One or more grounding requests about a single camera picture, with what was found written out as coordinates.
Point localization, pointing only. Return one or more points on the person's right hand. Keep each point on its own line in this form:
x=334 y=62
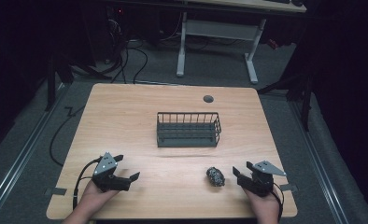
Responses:
x=266 y=207

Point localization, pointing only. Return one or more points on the metal floor rail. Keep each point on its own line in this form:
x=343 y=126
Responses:
x=322 y=168
x=20 y=158

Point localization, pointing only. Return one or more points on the grey tape strip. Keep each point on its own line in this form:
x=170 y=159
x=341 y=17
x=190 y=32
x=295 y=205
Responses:
x=56 y=191
x=288 y=187

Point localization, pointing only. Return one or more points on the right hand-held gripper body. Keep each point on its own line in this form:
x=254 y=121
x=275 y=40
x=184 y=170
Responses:
x=261 y=183

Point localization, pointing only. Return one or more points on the black metal stand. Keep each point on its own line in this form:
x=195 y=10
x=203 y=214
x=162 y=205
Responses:
x=60 y=71
x=299 y=90

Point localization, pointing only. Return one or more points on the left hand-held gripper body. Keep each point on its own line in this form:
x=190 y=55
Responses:
x=105 y=166

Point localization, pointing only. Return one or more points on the white-framed wooden desk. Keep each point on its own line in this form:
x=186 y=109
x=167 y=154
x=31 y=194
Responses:
x=222 y=29

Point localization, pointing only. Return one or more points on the person's left hand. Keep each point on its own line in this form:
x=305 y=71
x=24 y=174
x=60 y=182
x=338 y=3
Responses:
x=93 y=197

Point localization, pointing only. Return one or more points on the dark speckled pine cone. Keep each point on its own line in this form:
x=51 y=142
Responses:
x=215 y=176

